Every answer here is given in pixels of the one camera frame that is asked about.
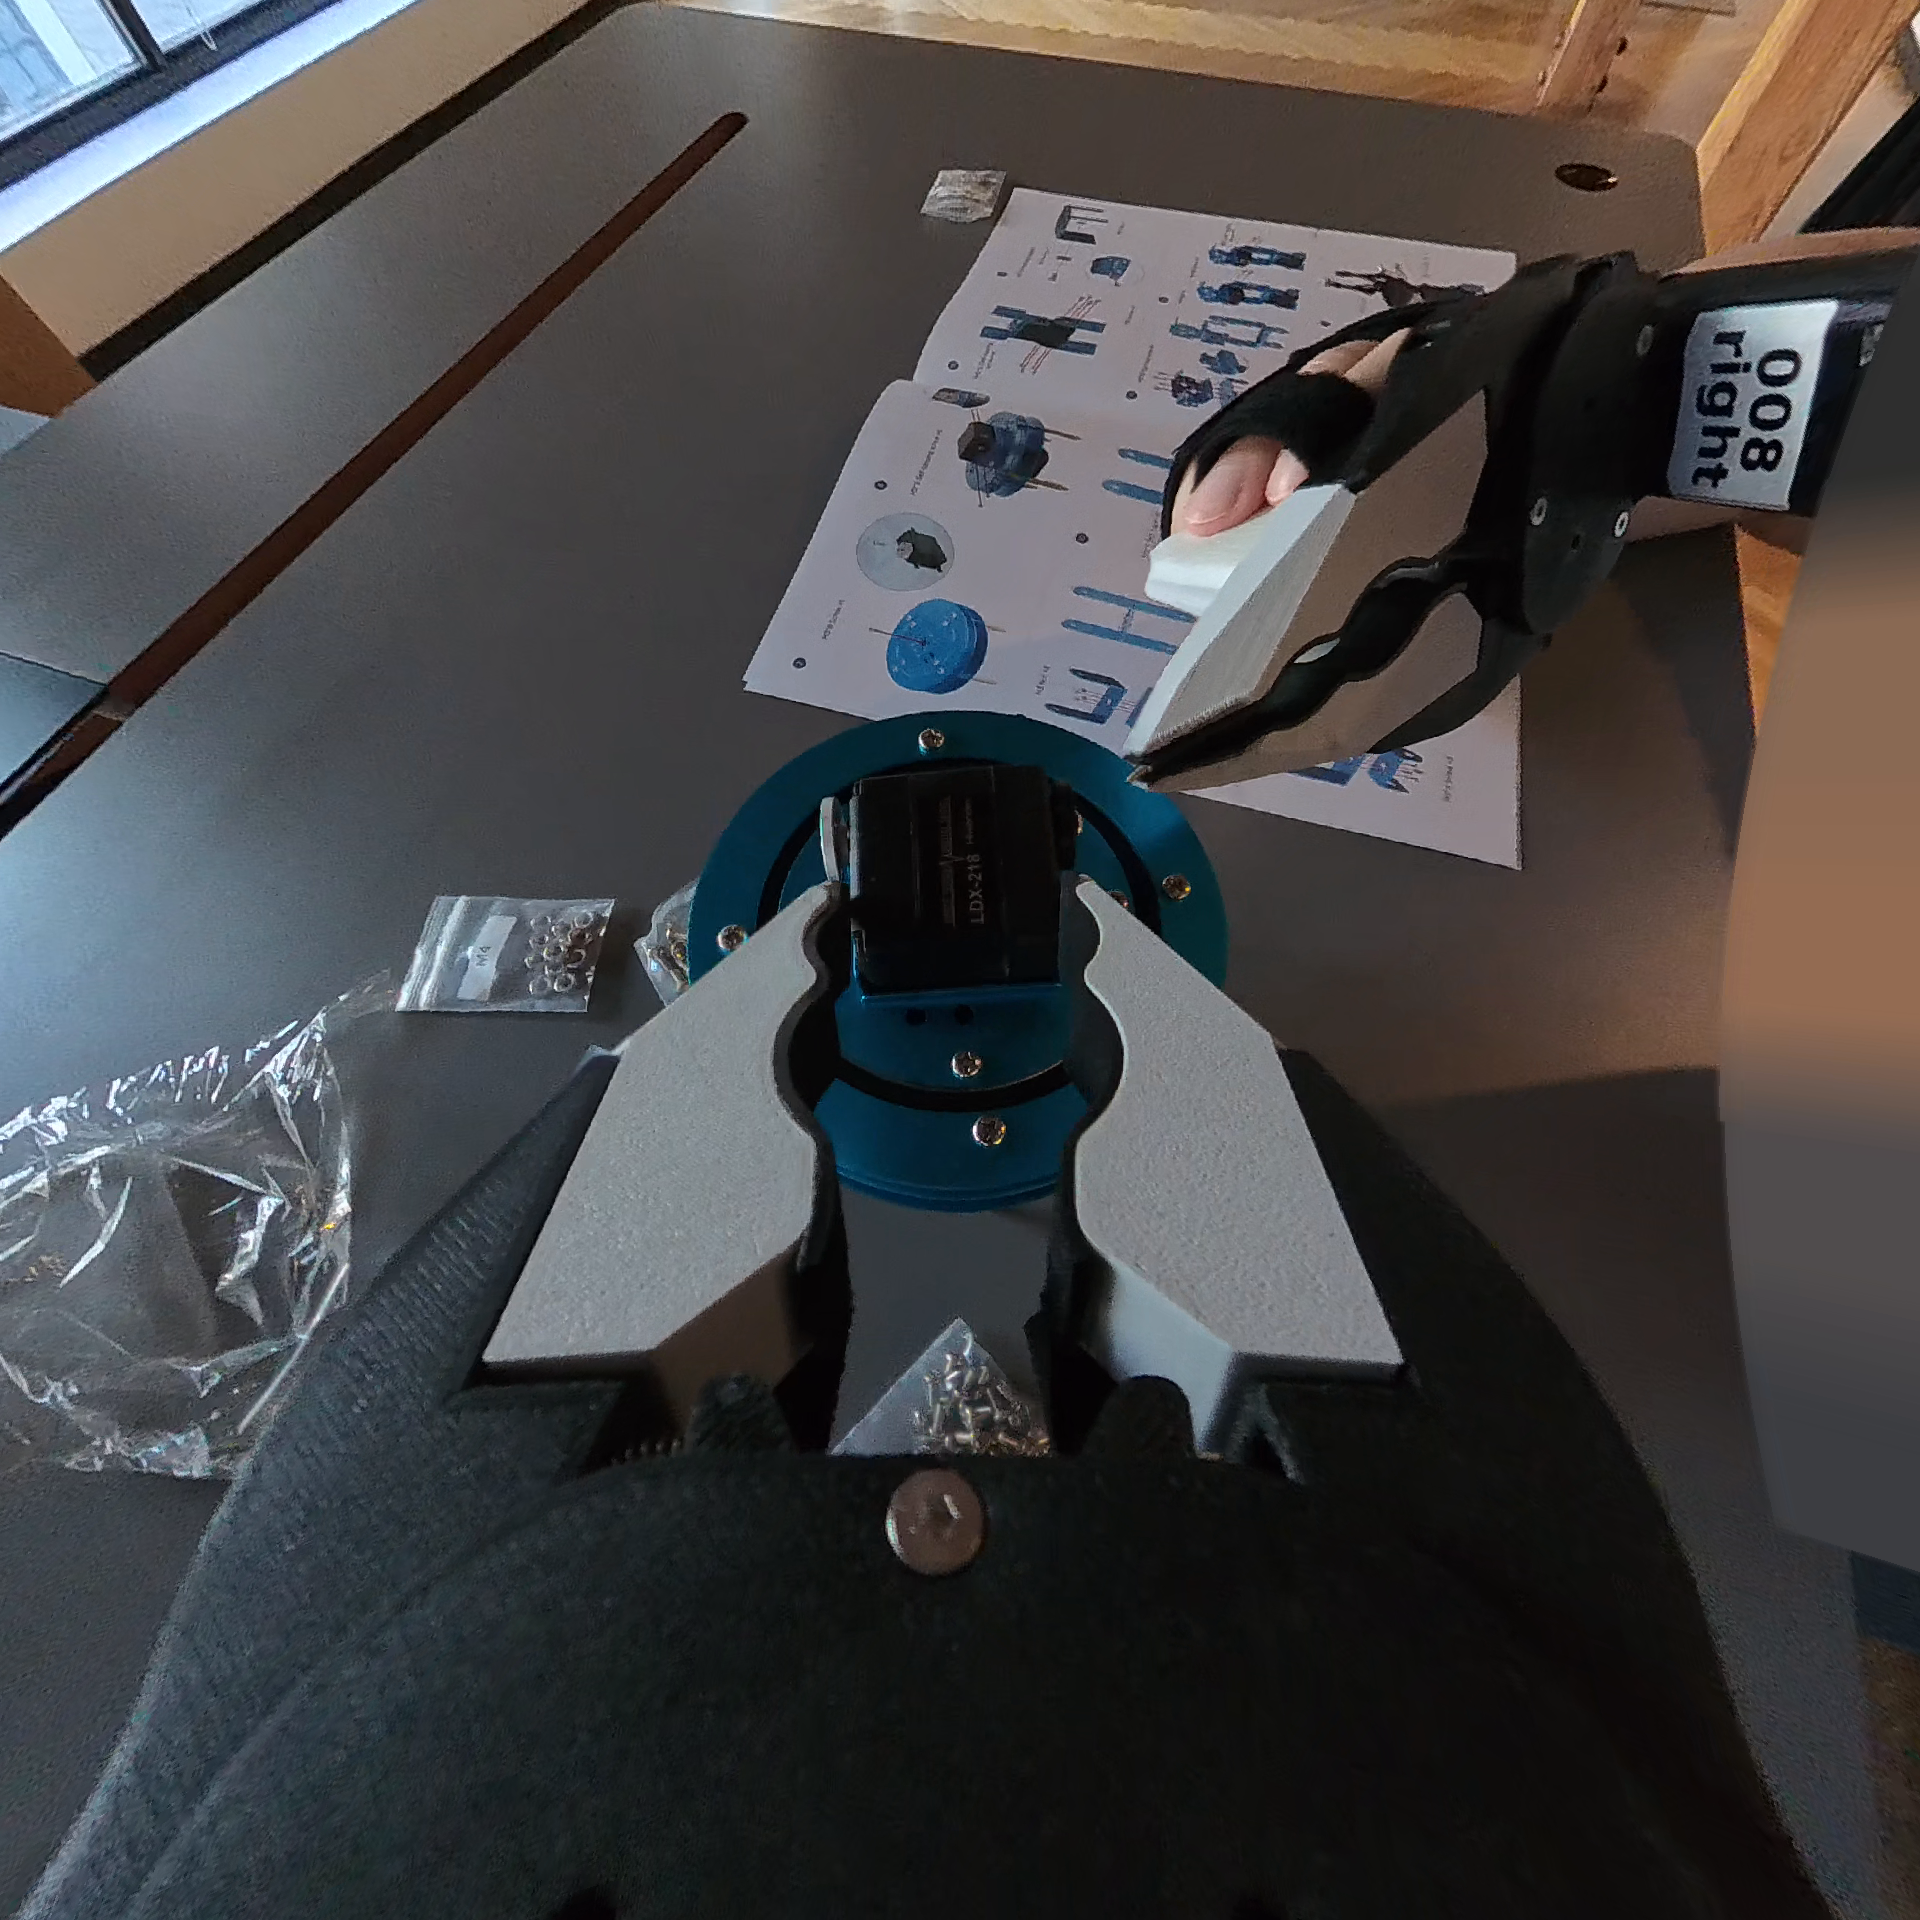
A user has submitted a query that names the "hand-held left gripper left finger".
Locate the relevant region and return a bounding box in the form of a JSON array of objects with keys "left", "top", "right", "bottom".
[{"left": 478, "top": 881, "right": 842, "bottom": 1383}]

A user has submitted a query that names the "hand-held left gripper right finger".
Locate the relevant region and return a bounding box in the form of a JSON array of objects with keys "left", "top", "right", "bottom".
[{"left": 1047, "top": 873, "right": 1410, "bottom": 1461}]

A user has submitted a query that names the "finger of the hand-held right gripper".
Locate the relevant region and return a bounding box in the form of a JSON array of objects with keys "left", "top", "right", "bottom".
[
  {"left": 1127, "top": 569, "right": 1547, "bottom": 797},
  {"left": 1122, "top": 381, "right": 1491, "bottom": 781}
]

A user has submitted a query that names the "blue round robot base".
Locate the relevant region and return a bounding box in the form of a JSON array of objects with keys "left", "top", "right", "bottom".
[{"left": 687, "top": 710, "right": 1233, "bottom": 1209}]

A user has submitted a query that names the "black servo motor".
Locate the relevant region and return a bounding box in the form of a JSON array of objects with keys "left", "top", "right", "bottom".
[{"left": 823, "top": 761, "right": 1085, "bottom": 998}]

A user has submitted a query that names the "dark grey desk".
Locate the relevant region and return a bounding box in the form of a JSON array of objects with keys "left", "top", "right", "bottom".
[{"left": 0, "top": 0, "right": 1801, "bottom": 1920}]

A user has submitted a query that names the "person's right hand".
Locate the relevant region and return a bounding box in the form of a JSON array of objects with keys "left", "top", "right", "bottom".
[{"left": 1164, "top": 336, "right": 1393, "bottom": 544}]

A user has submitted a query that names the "clear bag of brass screws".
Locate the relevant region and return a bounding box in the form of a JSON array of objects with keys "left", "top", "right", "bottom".
[{"left": 634, "top": 884, "right": 700, "bottom": 1004}]

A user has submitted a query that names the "clear bag of nuts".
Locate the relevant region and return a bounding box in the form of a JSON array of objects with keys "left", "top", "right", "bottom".
[{"left": 396, "top": 895, "right": 617, "bottom": 1017}]

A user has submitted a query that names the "clear bag of silver screws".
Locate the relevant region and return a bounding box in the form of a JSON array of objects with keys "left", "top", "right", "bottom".
[{"left": 833, "top": 1317, "right": 1052, "bottom": 1455}]

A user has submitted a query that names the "printed instruction sheet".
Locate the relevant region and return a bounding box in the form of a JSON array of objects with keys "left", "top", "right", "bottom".
[{"left": 738, "top": 187, "right": 1525, "bottom": 873}]

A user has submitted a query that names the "crumpled clear plastic wrap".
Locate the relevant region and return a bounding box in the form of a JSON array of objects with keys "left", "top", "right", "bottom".
[{"left": 0, "top": 967, "right": 396, "bottom": 1479}]

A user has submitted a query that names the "black flat panel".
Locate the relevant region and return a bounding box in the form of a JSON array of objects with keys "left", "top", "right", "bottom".
[{"left": 0, "top": 652, "right": 122, "bottom": 841}]

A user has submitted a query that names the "large window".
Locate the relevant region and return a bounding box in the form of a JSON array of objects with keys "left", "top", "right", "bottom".
[{"left": 0, "top": 0, "right": 423, "bottom": 190}]

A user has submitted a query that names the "wooden post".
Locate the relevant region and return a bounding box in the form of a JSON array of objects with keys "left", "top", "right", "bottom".
[
  {"left": 1697, "top": 0, "right": 1920, "bottom": 255},
  {"left": 1535, "top": 0, "right": 1643, "bottom": 110}
]

